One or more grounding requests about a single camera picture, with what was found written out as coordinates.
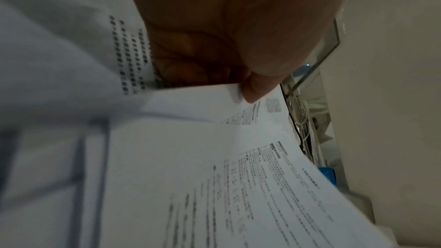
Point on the person's left hand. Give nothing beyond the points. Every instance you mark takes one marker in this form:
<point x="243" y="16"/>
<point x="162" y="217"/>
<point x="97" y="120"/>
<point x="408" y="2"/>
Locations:
<point x="241" y="10"/>

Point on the grey metal bracket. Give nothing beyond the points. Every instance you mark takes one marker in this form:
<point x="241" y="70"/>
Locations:
<point x="318" y="63"/>

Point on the white rectangular device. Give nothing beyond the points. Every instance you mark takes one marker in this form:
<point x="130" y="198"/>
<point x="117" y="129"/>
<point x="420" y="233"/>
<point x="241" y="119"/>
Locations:
<point x="318" y="110"/>

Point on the printed paper bundle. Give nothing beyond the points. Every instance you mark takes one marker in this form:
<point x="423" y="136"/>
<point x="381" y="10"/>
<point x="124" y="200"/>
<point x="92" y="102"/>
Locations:
<point x="275" y="187"/>

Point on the small blue box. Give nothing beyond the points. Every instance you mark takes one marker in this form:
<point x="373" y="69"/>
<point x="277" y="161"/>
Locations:
<point x="327" y="176"/>

